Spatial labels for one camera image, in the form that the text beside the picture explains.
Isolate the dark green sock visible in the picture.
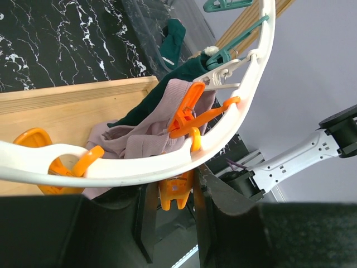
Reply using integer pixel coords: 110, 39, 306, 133
159, 18, 186, 70
107, 52, 209, 128

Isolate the clear plastic bin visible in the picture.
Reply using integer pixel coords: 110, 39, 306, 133
122, 1, 216, 80

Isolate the teal clothespin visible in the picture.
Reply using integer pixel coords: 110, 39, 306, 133
206, 15, 269, 70
203, 0, 253, 13

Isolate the white round clip hanger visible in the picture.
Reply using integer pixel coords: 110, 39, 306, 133
1, 1, 276, 188

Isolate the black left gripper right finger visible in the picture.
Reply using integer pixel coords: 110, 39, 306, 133
194, 165, 356, 267

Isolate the pink sock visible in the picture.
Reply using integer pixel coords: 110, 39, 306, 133
83, 78, 217, 200

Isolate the orange clothespin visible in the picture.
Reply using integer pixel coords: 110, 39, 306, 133
158, 127, 201, 211
12, 127, 105, 196
168, 82, 240, 138

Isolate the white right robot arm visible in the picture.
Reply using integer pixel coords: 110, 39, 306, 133
220, 105, 356, 202

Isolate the wooden tray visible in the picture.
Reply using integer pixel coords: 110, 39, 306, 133
1, 76, 158, 195

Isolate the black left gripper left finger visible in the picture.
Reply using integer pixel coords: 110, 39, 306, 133
1, 183, 158, 267

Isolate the wooden hanging rack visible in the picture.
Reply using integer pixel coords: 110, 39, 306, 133
215, 0, 294, 59

